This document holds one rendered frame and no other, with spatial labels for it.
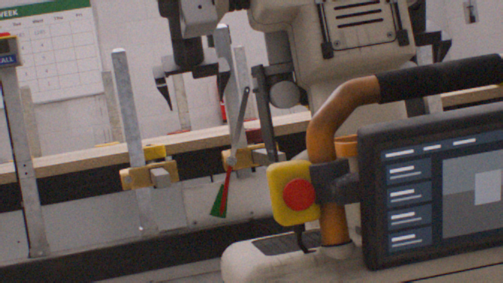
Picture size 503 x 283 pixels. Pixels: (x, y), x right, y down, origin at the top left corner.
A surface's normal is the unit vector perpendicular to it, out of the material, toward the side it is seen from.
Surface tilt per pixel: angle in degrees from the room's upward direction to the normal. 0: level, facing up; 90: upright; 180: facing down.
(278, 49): 90
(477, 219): 115
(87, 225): 90
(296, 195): 90
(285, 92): 90
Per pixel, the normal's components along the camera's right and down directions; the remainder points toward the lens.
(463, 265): 0.14, 0.03
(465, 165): 0.20, 0.44
